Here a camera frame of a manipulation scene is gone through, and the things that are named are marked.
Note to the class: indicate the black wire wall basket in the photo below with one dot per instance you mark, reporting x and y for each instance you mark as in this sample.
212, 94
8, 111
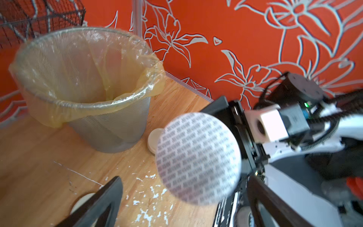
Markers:
23, 20

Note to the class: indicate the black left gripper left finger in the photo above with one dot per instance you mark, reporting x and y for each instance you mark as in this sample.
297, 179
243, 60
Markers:
101, 209

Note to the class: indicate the beige lidded jar far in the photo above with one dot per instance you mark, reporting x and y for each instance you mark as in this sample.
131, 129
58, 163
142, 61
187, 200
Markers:
153, 138

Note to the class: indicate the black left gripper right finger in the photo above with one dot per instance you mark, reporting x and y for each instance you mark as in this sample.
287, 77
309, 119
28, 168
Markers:
267, 207

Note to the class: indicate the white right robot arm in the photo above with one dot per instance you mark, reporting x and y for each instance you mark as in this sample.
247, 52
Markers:
300, 149

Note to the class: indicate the silver mesh waste bin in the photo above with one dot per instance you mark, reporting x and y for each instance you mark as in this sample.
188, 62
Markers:
110, 127

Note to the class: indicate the jar with foil seal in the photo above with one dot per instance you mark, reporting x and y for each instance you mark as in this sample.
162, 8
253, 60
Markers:
198, 159

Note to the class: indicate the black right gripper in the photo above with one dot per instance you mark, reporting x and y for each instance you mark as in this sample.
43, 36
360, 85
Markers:
254, 158

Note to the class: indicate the beige jar lid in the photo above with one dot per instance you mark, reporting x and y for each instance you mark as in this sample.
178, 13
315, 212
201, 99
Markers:
81, 201

